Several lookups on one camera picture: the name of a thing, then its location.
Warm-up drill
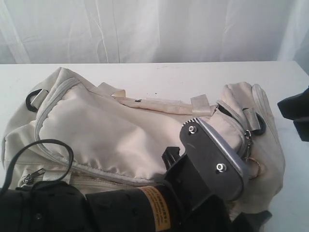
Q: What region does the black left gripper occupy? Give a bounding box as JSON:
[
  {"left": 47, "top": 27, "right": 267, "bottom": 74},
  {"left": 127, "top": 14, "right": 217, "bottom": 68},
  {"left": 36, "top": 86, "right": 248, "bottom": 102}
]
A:
[{"left": 159, "top": 146, "right": 272, "bottom": 232}]

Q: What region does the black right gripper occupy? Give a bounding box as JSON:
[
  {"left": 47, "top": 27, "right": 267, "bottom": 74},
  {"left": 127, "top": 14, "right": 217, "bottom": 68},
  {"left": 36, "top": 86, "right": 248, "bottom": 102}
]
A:
[{"left": 277, "top": 88, "right": 309, "bottom": 142}]

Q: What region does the gold key ring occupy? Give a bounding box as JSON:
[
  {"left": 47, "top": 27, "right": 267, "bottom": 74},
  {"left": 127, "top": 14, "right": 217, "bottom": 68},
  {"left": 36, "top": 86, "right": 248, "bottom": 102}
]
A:
[{"left": 248, "top": 158, "right": 265, "bottom": 180}]

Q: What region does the cream white duffel bag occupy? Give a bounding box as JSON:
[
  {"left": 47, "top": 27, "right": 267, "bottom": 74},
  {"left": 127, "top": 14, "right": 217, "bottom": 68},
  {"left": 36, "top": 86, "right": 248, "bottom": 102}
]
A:
[{"left": 1, "top": 68, "right": 285, "bottom": 220}]

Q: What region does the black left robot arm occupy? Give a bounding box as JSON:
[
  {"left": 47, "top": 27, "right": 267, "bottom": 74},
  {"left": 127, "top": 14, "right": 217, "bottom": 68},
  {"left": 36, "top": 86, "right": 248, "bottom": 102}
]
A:
[{"left": 0, "top": 152, "right": 271, "bottom": 232}]

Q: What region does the white backdrop curtain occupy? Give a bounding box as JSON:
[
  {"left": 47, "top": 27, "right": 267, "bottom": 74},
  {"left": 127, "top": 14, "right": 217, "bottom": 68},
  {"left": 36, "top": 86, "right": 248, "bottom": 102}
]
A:
[{"left": 0, "top": 0, "right": 309, "bottom": 64}]

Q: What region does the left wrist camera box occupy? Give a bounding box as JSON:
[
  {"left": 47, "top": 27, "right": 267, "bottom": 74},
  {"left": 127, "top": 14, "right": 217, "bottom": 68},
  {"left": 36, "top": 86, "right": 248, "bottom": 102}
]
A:
[{"left": 180, "top": 118, "right": 249, "bottom": 201}]

